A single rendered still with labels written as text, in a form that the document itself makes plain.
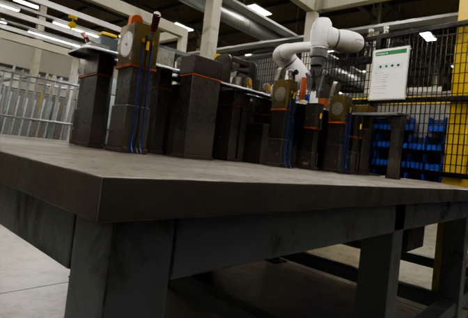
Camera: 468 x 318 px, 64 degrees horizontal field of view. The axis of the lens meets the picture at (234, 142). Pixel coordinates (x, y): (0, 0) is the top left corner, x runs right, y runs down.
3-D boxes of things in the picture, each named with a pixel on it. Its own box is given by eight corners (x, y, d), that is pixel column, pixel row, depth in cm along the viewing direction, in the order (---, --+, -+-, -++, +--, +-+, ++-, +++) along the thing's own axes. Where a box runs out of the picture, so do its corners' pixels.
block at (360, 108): (360, 174, 194) (367, 104, 195) (346, 172, 200) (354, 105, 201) (368, 175, 199) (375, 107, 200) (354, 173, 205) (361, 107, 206)
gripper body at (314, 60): (329, 60, 193) (327, 77, 192) (315, 61, 199) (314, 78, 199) (320, 56, 188) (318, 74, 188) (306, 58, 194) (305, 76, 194)
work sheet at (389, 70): (404, 99, 212) (410, 44, 213) (368, 100, 229) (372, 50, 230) (406, 99, 213) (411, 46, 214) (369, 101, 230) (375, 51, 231)
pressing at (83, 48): (88, 44, 106) (88, 39, 106) (63, 54, 124) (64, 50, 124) (354, 117, 196) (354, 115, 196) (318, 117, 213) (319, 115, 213)
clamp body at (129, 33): (123, 154, 99) (140, 18, 100) (103, 150, 110) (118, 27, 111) (152, 156, 105) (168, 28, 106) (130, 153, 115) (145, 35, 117)
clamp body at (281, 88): (284, 168, 144) (294, 78, 145) (262, 165, 153) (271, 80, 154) (295, 170, 148) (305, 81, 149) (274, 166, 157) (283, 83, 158)
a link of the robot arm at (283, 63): (288, 38, 240) (301, 55, 242) (278, 43, 257) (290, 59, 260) (274, 51, 238) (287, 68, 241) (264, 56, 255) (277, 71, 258)
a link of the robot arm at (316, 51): (317, 51, 200) (316, 62, 200) (306, 46, 194) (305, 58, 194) (331, 49, 193) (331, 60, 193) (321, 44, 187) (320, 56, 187)
